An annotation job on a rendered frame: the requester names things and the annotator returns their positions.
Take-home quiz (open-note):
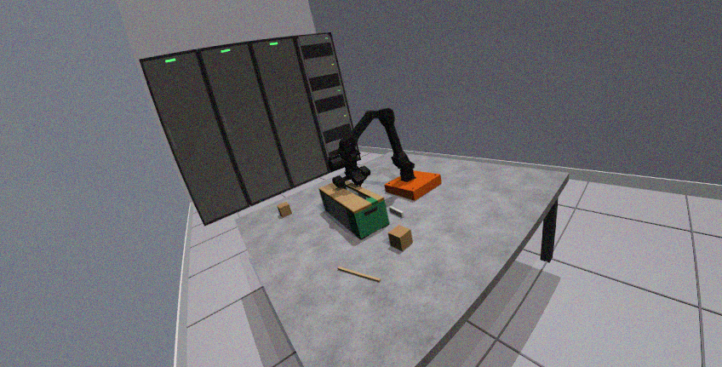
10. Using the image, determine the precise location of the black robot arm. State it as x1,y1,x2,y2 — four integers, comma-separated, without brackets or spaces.
328,108,416,186

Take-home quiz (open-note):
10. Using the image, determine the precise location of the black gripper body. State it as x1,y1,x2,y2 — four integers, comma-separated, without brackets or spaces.
332,165,370,188

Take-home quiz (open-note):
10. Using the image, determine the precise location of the tan wooden stick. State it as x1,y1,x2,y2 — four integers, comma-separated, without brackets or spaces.
337,267,381,282

